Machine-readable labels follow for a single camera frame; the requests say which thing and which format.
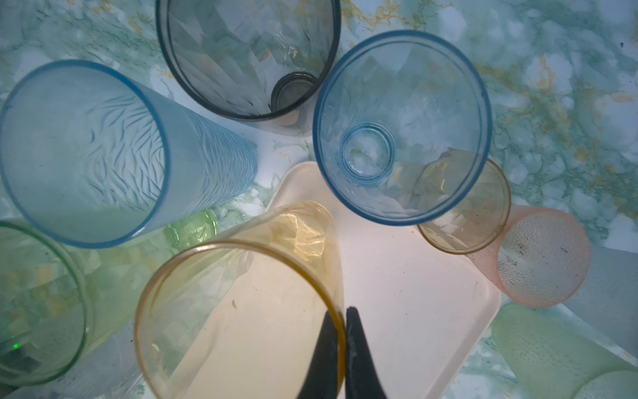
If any small yellow glass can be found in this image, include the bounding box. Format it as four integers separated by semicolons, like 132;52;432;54
418;160;512;255

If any blue frosted tall glass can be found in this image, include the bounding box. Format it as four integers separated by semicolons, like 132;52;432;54
1;60;258;249

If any beige plastic tray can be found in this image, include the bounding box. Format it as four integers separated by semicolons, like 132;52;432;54
269;162;500;398

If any green frosted glass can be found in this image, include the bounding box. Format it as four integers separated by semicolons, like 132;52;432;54
492;304;637;398

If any grey smoky tall glass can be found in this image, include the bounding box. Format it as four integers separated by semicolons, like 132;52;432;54
156;1;342;121

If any amber tall glass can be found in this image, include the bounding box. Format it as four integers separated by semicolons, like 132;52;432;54
135;201;347;398

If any white frosted glass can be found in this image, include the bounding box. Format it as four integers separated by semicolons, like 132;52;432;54
564;246;637;357

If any blue clear faceted glass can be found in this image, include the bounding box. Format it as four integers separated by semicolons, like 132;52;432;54
312;30;493;226

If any green clear glass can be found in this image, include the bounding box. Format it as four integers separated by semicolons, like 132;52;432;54
1;209;219;387

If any small pink frosted glass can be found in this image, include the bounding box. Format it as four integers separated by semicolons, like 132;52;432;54
468;205;591;309

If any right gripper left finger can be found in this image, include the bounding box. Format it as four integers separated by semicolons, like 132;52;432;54
297;312;338;399

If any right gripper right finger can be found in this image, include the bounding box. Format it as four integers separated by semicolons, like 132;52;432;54
346;307;387;399

